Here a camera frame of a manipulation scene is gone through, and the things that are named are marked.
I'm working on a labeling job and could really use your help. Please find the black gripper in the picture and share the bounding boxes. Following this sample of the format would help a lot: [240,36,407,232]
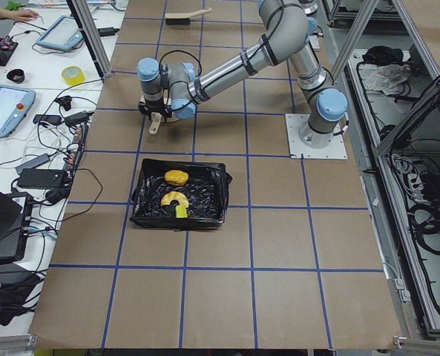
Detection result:
[138,99,172,122]

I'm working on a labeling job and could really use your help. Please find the beige plastic dustpan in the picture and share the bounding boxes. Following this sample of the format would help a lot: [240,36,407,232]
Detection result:
[140,96,179,135]

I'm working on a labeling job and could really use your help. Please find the beige brush black bristles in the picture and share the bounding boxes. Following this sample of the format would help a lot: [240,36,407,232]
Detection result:
[165,7,212,25]

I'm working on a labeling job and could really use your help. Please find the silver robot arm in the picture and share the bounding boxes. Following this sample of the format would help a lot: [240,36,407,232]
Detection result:
[137,1,348,148]

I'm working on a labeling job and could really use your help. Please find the bin with black bag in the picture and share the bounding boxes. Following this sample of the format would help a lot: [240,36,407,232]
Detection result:
[131,159,232,230]

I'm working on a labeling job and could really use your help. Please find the person hand on table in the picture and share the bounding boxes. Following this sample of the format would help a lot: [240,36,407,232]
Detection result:
[10,9,40,22]

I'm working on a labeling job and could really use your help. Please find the yellow potato toy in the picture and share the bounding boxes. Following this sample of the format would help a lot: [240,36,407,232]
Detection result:
[164,170,189,186]

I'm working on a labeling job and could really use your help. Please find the pale melon slice toy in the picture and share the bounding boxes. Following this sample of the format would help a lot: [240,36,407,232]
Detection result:
[160,191,189,208]

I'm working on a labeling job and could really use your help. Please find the yellow tape roll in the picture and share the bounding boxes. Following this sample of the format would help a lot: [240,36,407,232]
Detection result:
[62,66,85,86]

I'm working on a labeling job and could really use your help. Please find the yellow green sponge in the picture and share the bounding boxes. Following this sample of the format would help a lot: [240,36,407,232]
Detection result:
[175,205,188,219]

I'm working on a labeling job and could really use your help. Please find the blue teach pendant far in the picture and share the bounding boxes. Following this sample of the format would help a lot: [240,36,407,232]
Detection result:
[36,16,84,52]

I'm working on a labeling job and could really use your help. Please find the blue teach pendant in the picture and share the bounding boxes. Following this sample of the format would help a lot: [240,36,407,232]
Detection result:
[36,16,84,52]
[0,85,36,138]

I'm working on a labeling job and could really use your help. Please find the large black power brick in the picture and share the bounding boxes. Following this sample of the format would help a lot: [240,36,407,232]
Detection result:
[17,168,68,189]

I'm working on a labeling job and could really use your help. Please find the small black bowl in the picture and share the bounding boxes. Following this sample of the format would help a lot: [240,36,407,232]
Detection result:
[6,68,25,84]

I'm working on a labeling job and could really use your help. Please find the blue teach pendant near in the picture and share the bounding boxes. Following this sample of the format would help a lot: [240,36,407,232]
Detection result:
[0,85,36,138]

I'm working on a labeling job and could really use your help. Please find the black laptop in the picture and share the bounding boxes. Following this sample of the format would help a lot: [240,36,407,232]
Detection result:
[0,192,33,265]

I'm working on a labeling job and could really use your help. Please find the white crumpled cloth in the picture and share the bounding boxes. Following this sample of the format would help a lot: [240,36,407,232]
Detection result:
[364,65,410,96]

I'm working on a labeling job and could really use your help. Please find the aluminium frame post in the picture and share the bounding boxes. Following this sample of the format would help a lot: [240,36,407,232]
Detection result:
[67,0,112,80]

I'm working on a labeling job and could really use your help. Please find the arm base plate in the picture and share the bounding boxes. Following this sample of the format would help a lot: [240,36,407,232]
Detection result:
[285,113,348,160]

